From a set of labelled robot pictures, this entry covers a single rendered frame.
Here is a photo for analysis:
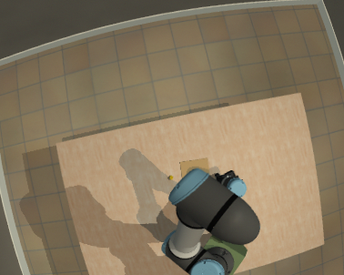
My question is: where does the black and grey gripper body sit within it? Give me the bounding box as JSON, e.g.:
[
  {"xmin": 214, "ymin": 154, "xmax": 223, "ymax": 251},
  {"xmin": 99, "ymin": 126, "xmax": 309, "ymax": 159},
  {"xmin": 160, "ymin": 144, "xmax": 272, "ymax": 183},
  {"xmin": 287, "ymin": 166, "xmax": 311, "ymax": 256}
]
[{"xmin": 217, "ymin": 170, "xmax": 239, "ymax": 182}]

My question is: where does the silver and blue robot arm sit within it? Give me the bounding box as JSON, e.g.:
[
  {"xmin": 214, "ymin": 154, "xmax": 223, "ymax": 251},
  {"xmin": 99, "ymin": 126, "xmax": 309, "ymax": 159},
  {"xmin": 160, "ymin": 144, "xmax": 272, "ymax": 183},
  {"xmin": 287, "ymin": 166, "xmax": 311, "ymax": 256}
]
[{"xmin": 161, "ymin": 168, "xmax": 260, "ymax": 275}]

